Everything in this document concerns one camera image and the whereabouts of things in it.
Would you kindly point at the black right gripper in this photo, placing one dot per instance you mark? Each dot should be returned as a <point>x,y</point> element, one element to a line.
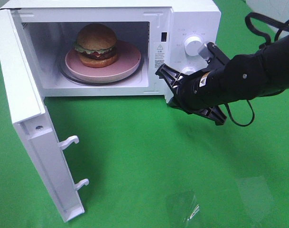
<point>199,93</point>

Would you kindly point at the white timer knob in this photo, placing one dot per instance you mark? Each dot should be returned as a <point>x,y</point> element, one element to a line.
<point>188,70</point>

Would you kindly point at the pink round plate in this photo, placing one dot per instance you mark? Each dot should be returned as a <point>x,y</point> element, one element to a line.
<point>129,58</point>

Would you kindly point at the burger with lettuce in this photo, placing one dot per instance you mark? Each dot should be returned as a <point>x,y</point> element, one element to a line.
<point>96,46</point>

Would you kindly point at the white microwave door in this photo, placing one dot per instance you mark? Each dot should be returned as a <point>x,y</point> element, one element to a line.
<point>31,119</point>

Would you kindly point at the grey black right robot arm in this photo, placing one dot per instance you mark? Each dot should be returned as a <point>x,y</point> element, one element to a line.
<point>244,77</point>

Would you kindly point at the upper white power knob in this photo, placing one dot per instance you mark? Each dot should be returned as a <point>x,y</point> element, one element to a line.
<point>192,44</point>

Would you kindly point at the white microwave oven body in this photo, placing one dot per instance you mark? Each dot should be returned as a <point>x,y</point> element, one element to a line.
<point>158,28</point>

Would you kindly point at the glass microwave turntable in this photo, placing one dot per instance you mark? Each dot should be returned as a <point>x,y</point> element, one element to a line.
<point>137,69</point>

